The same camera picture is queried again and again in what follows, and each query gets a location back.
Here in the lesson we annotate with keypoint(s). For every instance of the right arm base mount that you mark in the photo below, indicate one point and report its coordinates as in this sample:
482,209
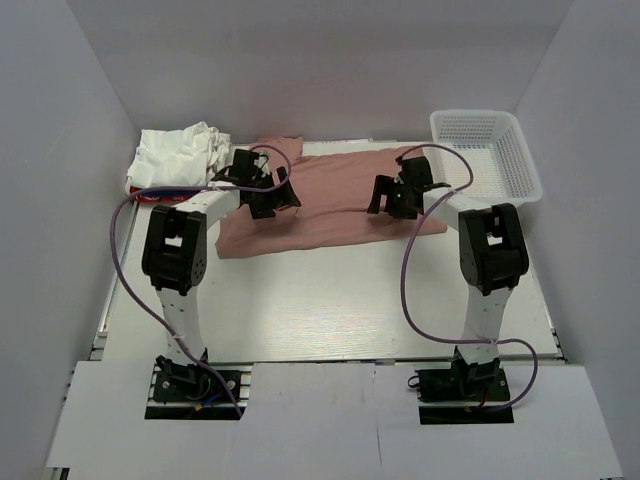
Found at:
443,399

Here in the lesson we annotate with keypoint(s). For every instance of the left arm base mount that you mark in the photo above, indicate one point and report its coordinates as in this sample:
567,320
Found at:
171,399

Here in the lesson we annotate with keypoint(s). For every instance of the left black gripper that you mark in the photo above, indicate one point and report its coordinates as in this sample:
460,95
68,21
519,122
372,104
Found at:
278,198

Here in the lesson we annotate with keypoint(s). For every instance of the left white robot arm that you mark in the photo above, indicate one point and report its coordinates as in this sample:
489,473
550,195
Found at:
176,250

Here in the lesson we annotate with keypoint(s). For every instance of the red blue folded shirt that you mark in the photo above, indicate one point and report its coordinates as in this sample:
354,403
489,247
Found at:
166,196

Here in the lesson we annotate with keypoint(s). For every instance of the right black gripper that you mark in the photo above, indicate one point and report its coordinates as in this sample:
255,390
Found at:
381,187

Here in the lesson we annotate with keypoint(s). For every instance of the pink t-shirt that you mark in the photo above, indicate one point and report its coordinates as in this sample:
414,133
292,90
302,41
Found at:
335,191

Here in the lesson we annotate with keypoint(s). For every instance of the white plastic mesh basket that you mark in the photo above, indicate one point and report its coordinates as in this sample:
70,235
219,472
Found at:
498,156

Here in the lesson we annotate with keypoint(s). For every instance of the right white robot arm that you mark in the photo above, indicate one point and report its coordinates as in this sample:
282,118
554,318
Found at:
492,258

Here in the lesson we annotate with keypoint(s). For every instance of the white t-shirt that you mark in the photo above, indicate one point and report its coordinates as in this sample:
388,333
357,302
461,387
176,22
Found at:
187,157

